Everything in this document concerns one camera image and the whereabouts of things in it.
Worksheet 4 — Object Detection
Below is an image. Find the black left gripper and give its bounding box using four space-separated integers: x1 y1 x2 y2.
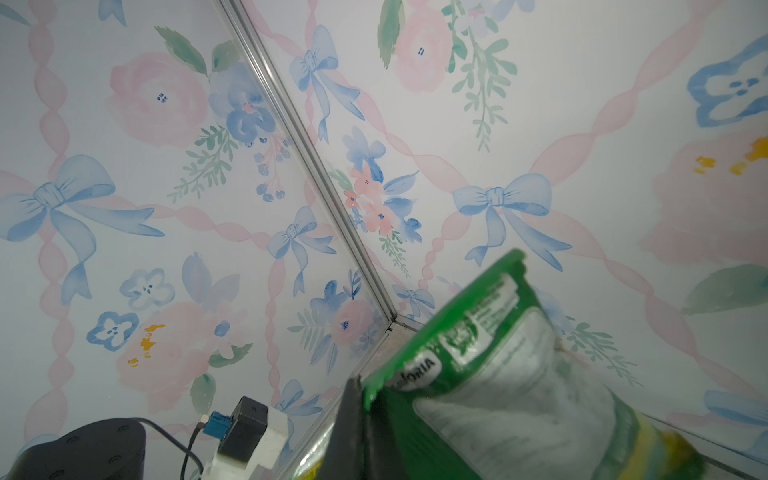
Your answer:
6 418 146 480

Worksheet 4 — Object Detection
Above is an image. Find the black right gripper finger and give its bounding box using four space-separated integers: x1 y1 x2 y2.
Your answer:
317 377 393 480

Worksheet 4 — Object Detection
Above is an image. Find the green yellow Fox's candy bag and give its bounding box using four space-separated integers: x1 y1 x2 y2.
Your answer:
292 248 706 480

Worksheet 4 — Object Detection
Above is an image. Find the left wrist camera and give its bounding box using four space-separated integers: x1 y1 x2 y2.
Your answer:
199 397 291 480

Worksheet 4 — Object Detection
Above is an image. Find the aluminium enclosure frame post left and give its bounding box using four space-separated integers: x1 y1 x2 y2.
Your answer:
214 0 398 322

